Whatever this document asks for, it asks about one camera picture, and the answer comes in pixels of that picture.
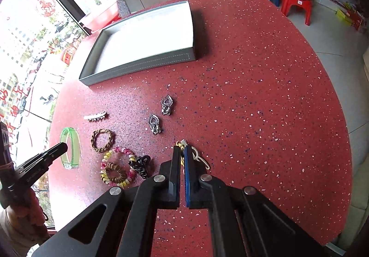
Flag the green translucent bangle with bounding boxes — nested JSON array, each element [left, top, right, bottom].
[[60, 127, 81, 170]]

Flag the brown braided bracelet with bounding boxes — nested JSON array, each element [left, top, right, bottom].
[[90, 128, 116, 154]]

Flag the yellow elastic cord bracelet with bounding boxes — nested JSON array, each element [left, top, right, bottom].
[[176, 139, 187, 167]]

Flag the silver heart earring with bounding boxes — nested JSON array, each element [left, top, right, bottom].
[[148, 114, 161, 135], [161, 95, 173, 116]]

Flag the grey jewelry tray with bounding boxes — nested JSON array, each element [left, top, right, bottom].
[[79, 1, 196, 86]]

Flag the left hand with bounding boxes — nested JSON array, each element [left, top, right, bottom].
[[1, 189, 49, 256]]

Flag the beige bow hair clip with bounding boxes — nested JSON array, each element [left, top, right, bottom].
[[191, 146, 211, 170]]

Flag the black claw hair clip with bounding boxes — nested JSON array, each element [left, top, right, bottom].
[[128, 155, 151, 179]]

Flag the silver rhinestone hair clip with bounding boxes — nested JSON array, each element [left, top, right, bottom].
[[83, 111, 107, 122]]

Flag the brown spiral hair tie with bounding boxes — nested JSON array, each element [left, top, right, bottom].
[[104, 161, 128, 184]]

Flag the multicolour spiral hair tie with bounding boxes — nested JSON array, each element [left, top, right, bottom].
[[99, 146, 138, 188]]

